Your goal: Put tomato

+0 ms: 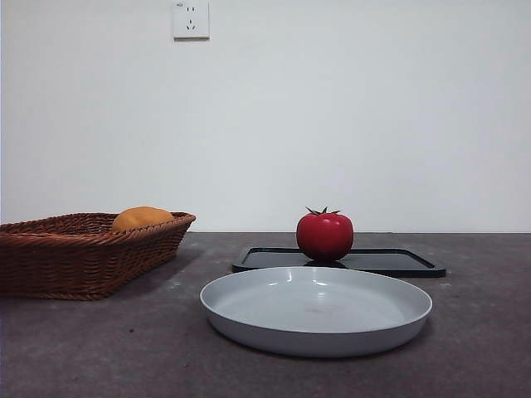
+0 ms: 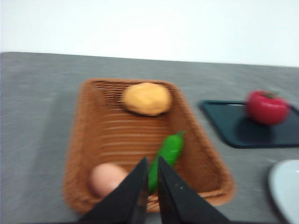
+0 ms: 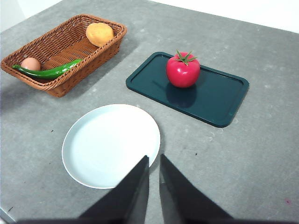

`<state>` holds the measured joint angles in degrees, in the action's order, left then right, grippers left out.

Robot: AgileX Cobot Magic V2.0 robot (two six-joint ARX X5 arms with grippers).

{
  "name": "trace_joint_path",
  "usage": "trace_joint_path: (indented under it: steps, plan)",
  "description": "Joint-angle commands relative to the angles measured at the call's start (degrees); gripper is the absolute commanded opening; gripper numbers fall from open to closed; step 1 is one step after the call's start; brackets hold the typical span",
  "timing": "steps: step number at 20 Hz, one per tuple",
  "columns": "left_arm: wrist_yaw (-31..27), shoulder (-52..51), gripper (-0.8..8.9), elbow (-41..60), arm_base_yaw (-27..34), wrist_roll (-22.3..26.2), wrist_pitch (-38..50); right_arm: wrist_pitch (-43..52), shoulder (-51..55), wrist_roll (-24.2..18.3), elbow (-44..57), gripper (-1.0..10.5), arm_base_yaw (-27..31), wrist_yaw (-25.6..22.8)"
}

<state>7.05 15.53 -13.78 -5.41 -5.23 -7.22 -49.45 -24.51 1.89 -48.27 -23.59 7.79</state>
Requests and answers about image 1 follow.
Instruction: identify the red tomato with green stem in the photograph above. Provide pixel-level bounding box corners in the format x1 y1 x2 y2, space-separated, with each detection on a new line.
295 206 354 262

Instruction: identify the pale grey round plate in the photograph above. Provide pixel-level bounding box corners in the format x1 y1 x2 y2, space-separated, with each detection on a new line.
199 265 433 358

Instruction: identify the orange round fruit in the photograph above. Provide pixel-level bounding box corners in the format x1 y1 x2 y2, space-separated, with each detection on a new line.
111 206 174 232

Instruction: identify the black rectangular tray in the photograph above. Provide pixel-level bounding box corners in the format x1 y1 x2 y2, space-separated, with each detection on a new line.
231 245 447 279

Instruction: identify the brown wicker basket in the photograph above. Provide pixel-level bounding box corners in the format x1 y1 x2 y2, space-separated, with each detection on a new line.
0 211 197 300

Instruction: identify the white wall socket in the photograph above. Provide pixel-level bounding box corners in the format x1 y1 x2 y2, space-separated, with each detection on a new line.
173 0 210 41

